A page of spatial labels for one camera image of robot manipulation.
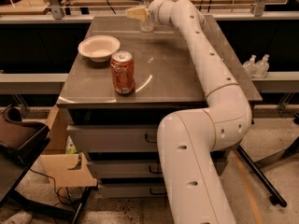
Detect black floor cable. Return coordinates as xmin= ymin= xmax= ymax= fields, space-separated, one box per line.
xmin=29 ymin=167 xmax=82 ymax=207

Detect grey drawer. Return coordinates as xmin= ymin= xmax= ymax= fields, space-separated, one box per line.
xmin=66 ymin=123 xmax=249 ymax=154
xmin=87 ymin=160 xmax=163 ymax=179
xmin=98 ymin=183 xmax=166 ymax=199

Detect bottom grey drawer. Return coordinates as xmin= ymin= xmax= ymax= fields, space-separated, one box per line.
xmin=98 ymin=183 xmax=166 ymax=199

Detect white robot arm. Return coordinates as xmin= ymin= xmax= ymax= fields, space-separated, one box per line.
xmin=126 ymin=0 xmax=252 ymax=224

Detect clear sanitizer bottle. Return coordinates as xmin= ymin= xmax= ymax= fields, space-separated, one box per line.
xmin=243 ymin=55 xmax=256 ymax=77
xmin=254 ymin=54 xmax=269 ymax=78

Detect black metal floor bar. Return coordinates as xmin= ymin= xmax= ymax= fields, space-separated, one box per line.
xmin=237 ymin=146 xmax=288 ymax=208

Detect top grey drawer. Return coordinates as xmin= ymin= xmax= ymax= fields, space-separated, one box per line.
xmin=66 ymin=123 xmax=249 ymax=154

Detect white paper bowl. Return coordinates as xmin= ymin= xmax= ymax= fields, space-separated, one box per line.
xmin=78 ymin=35 xmax=121 ymax=63

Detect red coke can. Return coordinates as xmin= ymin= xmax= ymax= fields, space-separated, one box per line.
xmin=110 ymin=50 xmax=135 ymax=95

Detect grey drawer cabinet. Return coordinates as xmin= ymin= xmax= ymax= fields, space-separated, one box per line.
xmin=58 ymin=15 xmax=251 ymax=199

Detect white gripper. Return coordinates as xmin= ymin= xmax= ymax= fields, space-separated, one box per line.
xmin=125 ymin=0 xmax=174 ymax=25

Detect dark brown chair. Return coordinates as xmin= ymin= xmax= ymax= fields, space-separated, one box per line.
xmin=0 ymin=105 xmax=92 ymax=224

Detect right clear sanitizer bottle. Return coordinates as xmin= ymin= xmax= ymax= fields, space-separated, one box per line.
xmin=254 ymin=54 xmax=269 ymax=78

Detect middle grey drawer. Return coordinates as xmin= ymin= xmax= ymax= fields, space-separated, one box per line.
xmin=87 ymin=160 xmax=163 ymax=179

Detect left clear sanitizer bottle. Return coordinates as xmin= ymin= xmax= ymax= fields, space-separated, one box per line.
xmin=243 ymin=55 xmax=256 ymax=77

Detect cardboard box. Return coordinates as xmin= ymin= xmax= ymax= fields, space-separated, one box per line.
xmin=41 ymin=105 xmax=97 ymax=188

